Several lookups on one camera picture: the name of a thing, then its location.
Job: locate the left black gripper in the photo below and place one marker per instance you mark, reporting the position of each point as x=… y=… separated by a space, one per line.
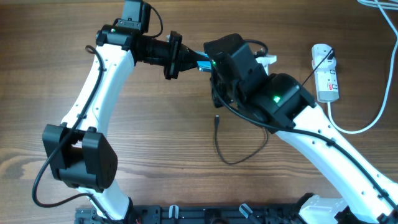
x=175 y=65

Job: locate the turquoise screen smartphone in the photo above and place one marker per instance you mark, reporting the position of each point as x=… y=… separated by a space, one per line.
x=204 y=66

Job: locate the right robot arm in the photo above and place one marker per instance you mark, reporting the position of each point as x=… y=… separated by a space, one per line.
x=280 y=104

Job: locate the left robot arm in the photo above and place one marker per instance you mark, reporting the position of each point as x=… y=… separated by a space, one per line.
x=78 y=152

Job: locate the white power strip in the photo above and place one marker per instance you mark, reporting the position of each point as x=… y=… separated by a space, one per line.
x=324 y=65

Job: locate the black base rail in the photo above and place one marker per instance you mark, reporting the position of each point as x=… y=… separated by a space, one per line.
x=244 y=213

